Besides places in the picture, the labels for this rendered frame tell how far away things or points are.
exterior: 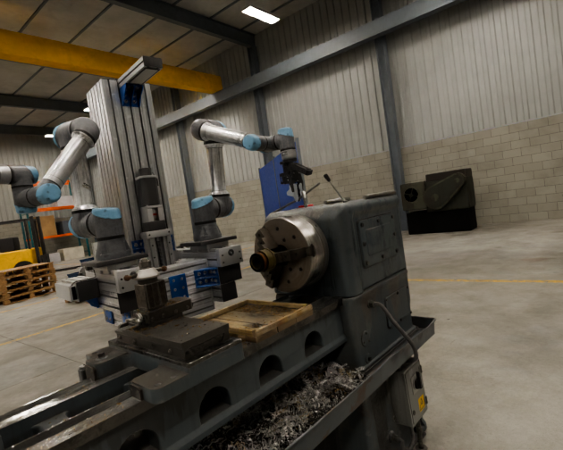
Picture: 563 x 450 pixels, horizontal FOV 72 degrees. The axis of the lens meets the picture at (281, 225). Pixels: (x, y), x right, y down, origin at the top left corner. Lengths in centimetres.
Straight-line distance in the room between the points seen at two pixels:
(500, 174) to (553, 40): 316
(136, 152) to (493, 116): 1015
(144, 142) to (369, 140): 1069
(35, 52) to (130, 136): 1056
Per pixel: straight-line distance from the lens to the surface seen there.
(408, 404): 204
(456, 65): 1187
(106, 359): 133
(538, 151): 1119
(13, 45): 1251
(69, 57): 1295
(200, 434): 122
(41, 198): 171
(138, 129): 218
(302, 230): 151
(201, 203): 205
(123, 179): 209
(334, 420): 146
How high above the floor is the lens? 129
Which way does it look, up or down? 3 degrees down
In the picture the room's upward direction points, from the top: 8 degrees counter-clockwise
